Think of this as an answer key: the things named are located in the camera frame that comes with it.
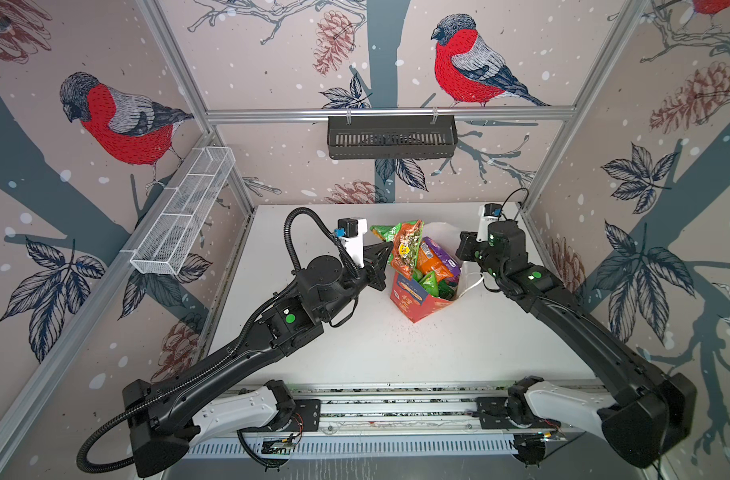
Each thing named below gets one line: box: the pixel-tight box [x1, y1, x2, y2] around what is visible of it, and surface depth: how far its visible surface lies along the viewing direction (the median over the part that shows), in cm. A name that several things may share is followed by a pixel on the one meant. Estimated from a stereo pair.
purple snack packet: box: [423, 236, 461, 284], surface depth 81 cm
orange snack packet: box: [416, 240, 454, 282], surface depth 83 cm
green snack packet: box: [370, 220, 425, 280], surface depth 62 cm
